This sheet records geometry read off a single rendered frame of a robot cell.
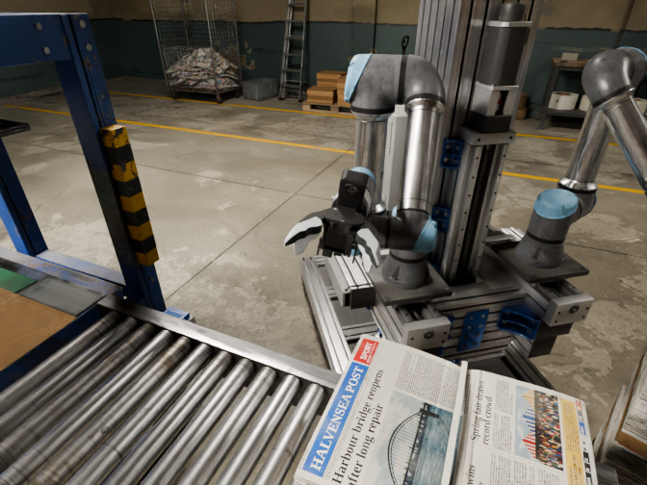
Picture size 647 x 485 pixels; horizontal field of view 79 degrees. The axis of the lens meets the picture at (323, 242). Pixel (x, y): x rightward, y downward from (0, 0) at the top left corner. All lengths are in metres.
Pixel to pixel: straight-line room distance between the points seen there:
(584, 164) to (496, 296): 0.50
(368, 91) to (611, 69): 0.65
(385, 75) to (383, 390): 0.70
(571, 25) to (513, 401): 6.96
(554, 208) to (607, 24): 6.20
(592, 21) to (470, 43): 6.25
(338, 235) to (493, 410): 0.37
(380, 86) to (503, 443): 0.78
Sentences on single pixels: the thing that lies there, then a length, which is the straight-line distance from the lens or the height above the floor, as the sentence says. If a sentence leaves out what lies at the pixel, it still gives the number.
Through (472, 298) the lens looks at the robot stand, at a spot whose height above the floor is 0.73.
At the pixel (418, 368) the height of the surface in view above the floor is 1.03.
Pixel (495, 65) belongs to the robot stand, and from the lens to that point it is 1.23.
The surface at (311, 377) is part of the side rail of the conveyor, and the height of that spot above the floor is 0.80.
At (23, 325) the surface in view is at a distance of 1.40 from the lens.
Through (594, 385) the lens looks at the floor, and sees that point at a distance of 2.40.
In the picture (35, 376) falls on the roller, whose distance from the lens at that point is 1.22.
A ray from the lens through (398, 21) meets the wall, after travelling 7.66.
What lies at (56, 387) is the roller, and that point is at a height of 0.79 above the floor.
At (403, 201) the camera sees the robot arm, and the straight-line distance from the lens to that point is 0.91.
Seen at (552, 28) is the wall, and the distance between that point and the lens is 7.43.
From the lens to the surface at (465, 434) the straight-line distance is 0.67.
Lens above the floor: 1.56
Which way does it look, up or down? 31 degrees down
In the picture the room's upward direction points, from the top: straight up
